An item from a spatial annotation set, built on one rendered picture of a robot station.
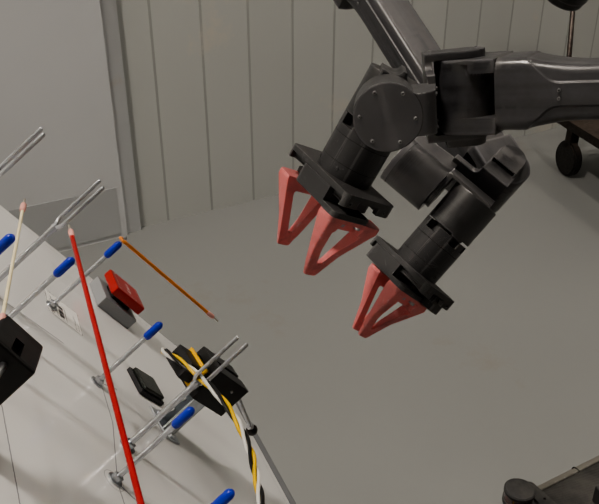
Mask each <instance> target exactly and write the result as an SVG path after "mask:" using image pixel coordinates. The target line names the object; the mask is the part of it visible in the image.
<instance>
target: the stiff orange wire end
mask: <svg viewBox="0 0 599 504"><path fill-rule="evenodd" d="M119 239H120V241H121V242H122V243H123V244H124V245H126V246H127V247H128V248H129V249H130V250H132V251H133V252H134V253H135V254H136V255H138V256H139V257H140V258H141V259H142V260H143V261H145V262H146V263H147V264H148V265H149V266H151V267H152V268H153V269H154V270H155V271H156V272H158V273H159V274H160V275H161V276H162V277H164V278H165V279H166V280H167V281H168V282H169V283H171V284H172V285H173V286H174V287H175V288H177V289H178V290H179V291H180V292H181V293H182V294H184V295H185V296H186V297H187V298H188V299H190V300H191V301H192V302H193V303H194V304H196V305H197V306H198V307H199V308H200V309H201V310H203V311H204V312H205V313H206V315H207V316H209V317H210V318H211V319H214V320H216V321H217V322H218V320H217V319H216V318H215V316H214V314H212V313H211V312H210V311H208V310H207V309H206V308H204V307H203V306H202V305H201V304H200V303H199V302H197V301H196V300H195V299H194V298H193V297H191V296H190V295H189V294H188V293H187V292H186V291H184V290H183V289H182V288H181V287H180V286H179V285H177V284H176V283H175V282H174V281H173V280H172V279H170V278H169V277H168V276H167V275H166V274H165V273H163V272H162V271H161V270H160V269H159V268H157V267H156V266H155V265H154V264H153V263H152V262H150V261H149V260H148V259H147V258H146V257H145V256H143V255H142V254H141V253H140V252H139V251H138V250H136V249H135V248H134V247H133V246H132V245H130V244H129V243H128V242H127V241H126V240H124V239H123V237H122V236H120V237H119Z"/></svg>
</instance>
